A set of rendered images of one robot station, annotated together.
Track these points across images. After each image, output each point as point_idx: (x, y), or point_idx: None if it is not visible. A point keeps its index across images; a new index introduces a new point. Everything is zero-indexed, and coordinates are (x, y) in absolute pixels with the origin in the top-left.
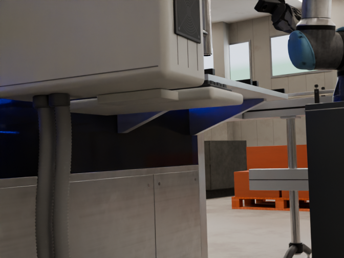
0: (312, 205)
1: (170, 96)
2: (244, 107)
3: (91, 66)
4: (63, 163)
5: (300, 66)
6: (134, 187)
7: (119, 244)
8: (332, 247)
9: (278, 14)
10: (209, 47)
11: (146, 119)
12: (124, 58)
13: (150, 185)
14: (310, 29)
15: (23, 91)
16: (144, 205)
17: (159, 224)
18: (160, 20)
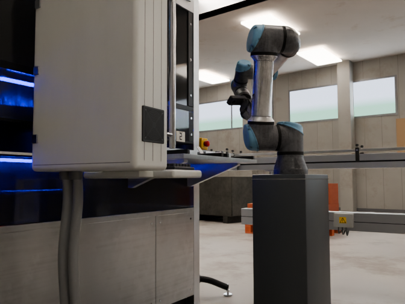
0: (254, 245)
1: (146, 175)
2: (224, 169)
3: (92, 157)
4: (76, 216)
5: (249, 149)
6: (140, 225)
7: (126, 266)
8: (266, 275)
9: (243, 107)
10: (173, 143)
11: (146, 179)
12: (111, 155)
13: (153, 224)
14: (255, 124)
15: (52, 169)
16: (147, 238)
17: (159, 252)
18: (132, 134)
